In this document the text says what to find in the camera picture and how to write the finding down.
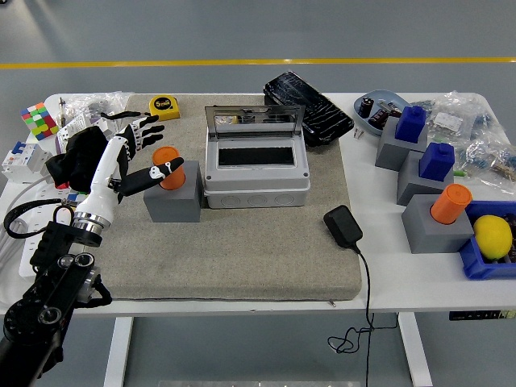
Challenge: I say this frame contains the white circuit breaker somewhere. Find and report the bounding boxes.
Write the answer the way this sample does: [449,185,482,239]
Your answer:
[1,140,53,185]

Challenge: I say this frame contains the large yellow tape measure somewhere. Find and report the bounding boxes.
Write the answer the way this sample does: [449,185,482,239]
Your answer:
[100,95,181,122]

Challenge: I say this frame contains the dark components in bin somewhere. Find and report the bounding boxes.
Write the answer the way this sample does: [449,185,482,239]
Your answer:
[501,213,516,264]

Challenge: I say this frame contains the blue plastic block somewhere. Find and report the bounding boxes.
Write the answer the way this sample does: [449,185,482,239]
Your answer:
[418,141,456,181]
[393,105,428,144]

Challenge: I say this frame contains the clear bag of components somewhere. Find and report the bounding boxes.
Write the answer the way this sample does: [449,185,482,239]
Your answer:
[414,90,495,142]
[457,135,516,194]

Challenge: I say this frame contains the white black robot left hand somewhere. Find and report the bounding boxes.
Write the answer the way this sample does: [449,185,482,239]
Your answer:
[74,114,185,223]

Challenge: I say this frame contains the black plug with cord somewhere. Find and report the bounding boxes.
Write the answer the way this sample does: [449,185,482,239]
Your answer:
[323,204,400,387]

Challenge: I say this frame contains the white table leg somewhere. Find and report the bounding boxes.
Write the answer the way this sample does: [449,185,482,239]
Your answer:
[103,317,134,387]
[397,313,433,387]

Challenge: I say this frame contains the white printed card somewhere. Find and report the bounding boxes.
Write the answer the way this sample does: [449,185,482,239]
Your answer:
[55,112,92,150]

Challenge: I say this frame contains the black glossy cracked case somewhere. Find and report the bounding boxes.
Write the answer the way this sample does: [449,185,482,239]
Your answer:
[263,71,356,148]

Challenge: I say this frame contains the grey block with round hole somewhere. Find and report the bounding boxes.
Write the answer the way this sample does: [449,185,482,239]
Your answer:
[144,160,203,223]

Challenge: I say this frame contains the grey block holder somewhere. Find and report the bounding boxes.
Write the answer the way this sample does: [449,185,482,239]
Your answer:
[401,193,476,255]
[374,116,429,171]
[396,151,456,206]

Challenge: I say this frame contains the grey plastic junction box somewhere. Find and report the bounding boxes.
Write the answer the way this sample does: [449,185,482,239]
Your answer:
[202,136,312,210]

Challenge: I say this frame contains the small white box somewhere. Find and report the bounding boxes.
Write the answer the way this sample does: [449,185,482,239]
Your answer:
[91,116,122,140]

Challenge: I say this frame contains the yellow lemon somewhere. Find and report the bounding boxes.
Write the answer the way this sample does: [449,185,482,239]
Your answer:
[472,214,514,260]

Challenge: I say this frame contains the blue-grey oval dish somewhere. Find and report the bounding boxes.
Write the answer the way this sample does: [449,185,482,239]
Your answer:
[353,89,414,136]

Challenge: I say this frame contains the grey-brown mat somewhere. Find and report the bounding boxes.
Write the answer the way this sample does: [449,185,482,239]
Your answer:
[90,93,363,302]

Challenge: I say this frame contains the small metal part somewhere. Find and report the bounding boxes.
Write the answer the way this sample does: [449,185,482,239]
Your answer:
[378,100,404,118]

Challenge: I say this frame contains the white power strip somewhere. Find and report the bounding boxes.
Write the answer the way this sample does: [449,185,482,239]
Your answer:
[18,187,89,279]

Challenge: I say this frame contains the blue storage bin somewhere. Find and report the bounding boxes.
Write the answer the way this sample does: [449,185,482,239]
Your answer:
[458,200,516,281]

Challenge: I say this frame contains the dark brown capacitor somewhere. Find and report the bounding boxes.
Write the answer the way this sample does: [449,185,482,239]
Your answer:
[368,108,390,130]

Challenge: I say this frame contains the clear plastic bag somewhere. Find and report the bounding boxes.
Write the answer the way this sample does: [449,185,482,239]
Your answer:
[60,91,134,134]

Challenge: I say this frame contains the orange cylinder battery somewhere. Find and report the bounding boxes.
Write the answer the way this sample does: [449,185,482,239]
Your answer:
[152,146,186,191]
[429,183,473,225]

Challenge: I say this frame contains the black table control panel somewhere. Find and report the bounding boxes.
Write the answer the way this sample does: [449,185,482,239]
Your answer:
[449,309,516,322]

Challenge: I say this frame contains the black cloth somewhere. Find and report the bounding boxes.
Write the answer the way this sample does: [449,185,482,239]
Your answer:
[44,125,122,193]

